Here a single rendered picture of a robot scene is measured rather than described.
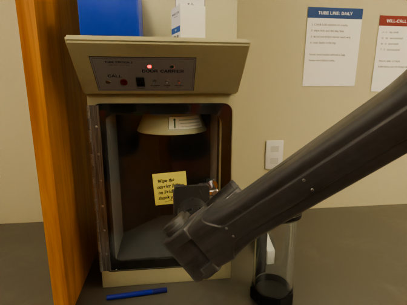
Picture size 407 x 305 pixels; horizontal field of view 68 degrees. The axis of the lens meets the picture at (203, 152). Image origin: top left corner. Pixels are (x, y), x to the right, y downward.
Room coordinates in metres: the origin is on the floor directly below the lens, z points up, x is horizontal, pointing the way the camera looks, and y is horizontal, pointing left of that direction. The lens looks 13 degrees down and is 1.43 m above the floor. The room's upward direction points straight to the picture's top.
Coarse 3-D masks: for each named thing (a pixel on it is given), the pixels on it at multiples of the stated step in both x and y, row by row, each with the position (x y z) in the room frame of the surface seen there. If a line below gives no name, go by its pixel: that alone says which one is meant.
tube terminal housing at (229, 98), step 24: (144, 0) 0.66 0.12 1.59; (168, 0) 0.66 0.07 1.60; (216, 0) 0.68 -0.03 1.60; (144, 24) 0.66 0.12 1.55; (168, 24) 0.66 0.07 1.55; (216, 24) 0.68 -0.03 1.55; (96, 96) 0.64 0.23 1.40; (120, 96) 0.65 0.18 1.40; (144, 96) 0.66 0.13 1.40; (168, 96) 0.66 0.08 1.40; (192, 96) 0.67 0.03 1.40; (216, 96) 0.68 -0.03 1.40
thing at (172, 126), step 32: (128, 128) 0.64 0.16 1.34; (160, 128) 0.65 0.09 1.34; (192, 128) 0.66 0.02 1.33; (224, 128) 0.66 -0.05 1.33; (128, 160) 0.64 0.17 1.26; (160, 160) 0.65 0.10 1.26; (192, 160) 0.66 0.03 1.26; (224, 160) 0.66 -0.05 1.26; (128, 192) 0.64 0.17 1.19; (128, 224) 0.64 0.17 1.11; (160, 224) 0.65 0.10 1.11; (128, 256) 0.64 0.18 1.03; (160, 256) 0.65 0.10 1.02
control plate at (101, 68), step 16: (96, 64) 0.57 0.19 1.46; (112, 64) 0.57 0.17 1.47; (128, 64) 0.57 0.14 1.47; (144, 64) 0.58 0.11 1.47; (160, 64) 0.58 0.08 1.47; (176, 64) 0.58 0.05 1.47; (192, 64) 0.59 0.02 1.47; (96, 80) 0.59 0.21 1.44; (112, 80) 0.60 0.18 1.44; (128, 80) 0.60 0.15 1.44; (160, 80) 0.61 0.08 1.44; (176, 80) 0.61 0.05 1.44; (192, 80) 0.62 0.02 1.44
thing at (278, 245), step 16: (288, 224) 0.57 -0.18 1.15; (256, 240) 0.60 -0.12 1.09; (272, 240) 0.57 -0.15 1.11; (288, 240) 0.57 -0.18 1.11; (256, 256) 0.60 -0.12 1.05; (272, 256) 0.57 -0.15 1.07; (288, 256) 0.58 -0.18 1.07; (256, 272) 0.60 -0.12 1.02; (272, 272) 0.57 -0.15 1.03; (288, 272) 0.58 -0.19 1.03; (256, 288) 0.59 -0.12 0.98; (272, 288) 0.57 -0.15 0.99; (288, 288) 0.58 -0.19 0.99
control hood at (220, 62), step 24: (72, 48) 0.54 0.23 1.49; (96, 48) 0.54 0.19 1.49; (120, 48) 0.55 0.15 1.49; (144, 48) 0.55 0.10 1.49; (168, 48) 0.56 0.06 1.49; (192, 48) 0.56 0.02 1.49; (216, 48) 0.57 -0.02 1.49; (240, 48) 0.57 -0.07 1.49; (216, 72) 0.61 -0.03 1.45; (240, 72) 0.61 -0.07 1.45
